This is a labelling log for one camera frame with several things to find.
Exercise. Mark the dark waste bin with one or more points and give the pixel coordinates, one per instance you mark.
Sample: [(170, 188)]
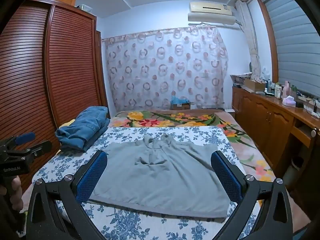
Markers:
[(293, 172)]

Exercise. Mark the blue floral white blanket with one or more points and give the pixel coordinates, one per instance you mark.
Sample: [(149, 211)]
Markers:
[(125, 220)]

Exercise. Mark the clear plastic storage box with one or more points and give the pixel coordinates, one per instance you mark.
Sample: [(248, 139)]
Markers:
[(84, 8)]

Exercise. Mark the pink tissue box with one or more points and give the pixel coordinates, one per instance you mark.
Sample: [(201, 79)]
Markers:
[(289, 101)]

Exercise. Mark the circle patterned sheer curtain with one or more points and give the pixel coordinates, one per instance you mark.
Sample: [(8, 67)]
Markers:
[(165, 67)]

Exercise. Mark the colourful flower blanket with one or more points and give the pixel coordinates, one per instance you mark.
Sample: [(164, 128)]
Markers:
[(160, 118)]

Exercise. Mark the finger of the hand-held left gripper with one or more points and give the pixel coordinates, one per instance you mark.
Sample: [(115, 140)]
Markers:
[(25, 137), (37, 148)]

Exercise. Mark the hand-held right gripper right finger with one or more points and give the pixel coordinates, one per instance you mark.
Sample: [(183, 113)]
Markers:
[(225, 177)]

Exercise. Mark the white air conditioner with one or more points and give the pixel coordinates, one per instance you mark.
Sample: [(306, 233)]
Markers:
[(212, 12)]

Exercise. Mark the pink bottle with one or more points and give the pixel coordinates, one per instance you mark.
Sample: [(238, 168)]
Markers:
[(286, 88)]

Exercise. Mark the open cardboard box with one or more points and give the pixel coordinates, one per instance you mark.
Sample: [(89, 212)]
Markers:
[(253, 85)]

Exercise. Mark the person's left hand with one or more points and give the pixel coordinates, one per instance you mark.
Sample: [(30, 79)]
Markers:
[(16, 190)]

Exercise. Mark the cardboard box with blue bag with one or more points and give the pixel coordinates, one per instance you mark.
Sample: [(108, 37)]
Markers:
[(180, 102)]

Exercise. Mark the brown slatted wooden wardrobe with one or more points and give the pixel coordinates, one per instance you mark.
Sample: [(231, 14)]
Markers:
[(50, 75)]

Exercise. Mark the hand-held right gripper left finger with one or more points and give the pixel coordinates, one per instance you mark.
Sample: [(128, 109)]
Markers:
[(92, 173)]

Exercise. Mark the grey window blind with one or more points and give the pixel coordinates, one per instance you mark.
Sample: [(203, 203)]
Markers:
[(292, 42)]

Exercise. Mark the beige tied curtain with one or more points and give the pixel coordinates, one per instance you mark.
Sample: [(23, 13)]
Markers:
[(252, 42)]

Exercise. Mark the blue jeans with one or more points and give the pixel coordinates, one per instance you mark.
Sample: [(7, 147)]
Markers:
[(85, 127)]

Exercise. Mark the grey pants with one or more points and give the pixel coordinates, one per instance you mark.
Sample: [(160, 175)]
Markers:
[(160, 177)]

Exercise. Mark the brown wooden cabinet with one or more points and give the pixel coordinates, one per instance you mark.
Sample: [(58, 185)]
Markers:
[(265, 120)]

